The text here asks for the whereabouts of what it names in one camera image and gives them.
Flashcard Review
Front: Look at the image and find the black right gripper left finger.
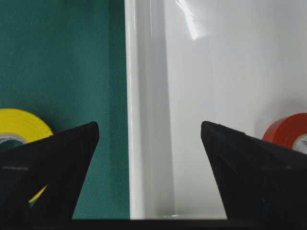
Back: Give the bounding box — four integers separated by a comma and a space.
0, 122, 99, 227

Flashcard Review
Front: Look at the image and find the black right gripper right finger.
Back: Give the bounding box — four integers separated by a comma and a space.
201, 121, 307, 230

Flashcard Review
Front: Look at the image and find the red tape roll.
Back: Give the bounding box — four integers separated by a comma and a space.
262, 113, 307, 154

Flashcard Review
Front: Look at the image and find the yellow tape roll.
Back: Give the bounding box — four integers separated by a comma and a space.
0, 109, 53, 147

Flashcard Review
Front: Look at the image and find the white plastic tray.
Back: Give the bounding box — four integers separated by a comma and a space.
124, 0, 307, 219

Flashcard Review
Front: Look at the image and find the green table cloth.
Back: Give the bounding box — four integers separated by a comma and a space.
0, 0, 130, 219

